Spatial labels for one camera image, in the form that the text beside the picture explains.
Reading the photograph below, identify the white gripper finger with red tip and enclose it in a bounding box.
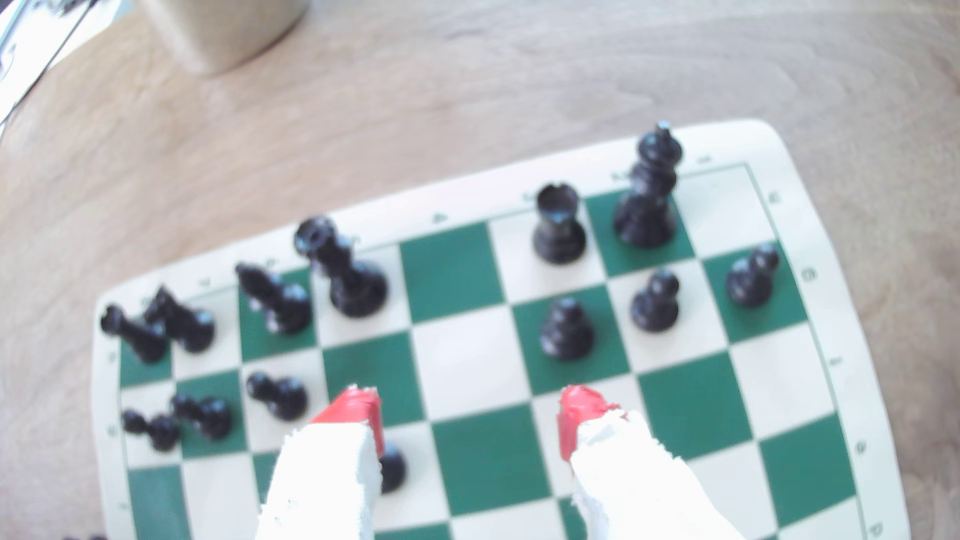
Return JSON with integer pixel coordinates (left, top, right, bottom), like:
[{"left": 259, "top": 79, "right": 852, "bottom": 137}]
[
  {"left": 255, "top": 386, "right": 387, "bottom": 540},
  {"left": 558, "top": 384, "right": 747, "bottom": 540}
]

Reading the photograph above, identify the black chess rook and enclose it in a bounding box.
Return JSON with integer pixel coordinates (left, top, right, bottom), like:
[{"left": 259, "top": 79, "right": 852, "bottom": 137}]
[
  {"left": 531, "top": 182, "right": 588, "bottom": 266},
  {"left": 99, "top": 303, "right": 171, "bottom": 366}
]

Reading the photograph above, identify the black chess pawn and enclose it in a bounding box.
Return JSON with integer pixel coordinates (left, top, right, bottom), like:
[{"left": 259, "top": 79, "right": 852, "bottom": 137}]
[
  {"left": 724, "top": 242, "right": 782, "bottom": 309},
  {"left": 245, "top": 371, "right": 310, "bottom": 423},
  {"left": 538, "top": 295, "right": 597, "bottom": 362},
  {"left": 630, "top": 268, "right": 682, "bottom": 334},
  {"left": 378, "top": 442, "right": 408, "bottom": 495},
  {"left": 169, "top": 392, "right": 234, "bottom": 442},
  {"left": 120, "top": 408, "right": 182, "bottom": 453}
]

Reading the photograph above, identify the black chess bishop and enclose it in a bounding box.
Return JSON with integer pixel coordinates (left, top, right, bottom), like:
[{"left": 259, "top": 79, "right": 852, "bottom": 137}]
[{"left": 234, "top": 261, "right": 314, "bottom": 336}]

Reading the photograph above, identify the green and white chess mat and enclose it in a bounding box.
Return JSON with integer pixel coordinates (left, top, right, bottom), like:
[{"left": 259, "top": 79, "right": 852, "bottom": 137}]
[{"left": 90, "top": 118, "right": 912, "bottom": 540}]

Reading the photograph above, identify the black chess queen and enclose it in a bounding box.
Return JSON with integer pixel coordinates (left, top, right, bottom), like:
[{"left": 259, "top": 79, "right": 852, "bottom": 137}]
[{"left": 293, "top": 214, "right": 390, "bottom": 319}]

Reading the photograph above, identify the black chess knight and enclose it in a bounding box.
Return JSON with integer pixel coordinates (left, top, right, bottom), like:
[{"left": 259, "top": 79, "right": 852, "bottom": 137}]
[{"left": 142, "top": 285, "right": 218, "bottom": 355}]

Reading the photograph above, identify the black chess king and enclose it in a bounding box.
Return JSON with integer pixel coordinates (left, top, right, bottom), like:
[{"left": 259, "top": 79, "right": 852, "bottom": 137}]
[{"left": 613, "top": 121, "right": 685, "bottom": 250}]

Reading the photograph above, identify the stainless steel tumbler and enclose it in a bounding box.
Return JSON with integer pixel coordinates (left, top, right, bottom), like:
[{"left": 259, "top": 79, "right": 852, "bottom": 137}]
[{"left": 135, "top": 0, "right": 312, "bottom": 77}]

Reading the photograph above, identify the white sheet with black edge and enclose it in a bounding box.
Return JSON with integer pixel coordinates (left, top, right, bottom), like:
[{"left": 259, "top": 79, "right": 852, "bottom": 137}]
[{"left": 0, "top": 0, "right": 125, "bottom": 127}]

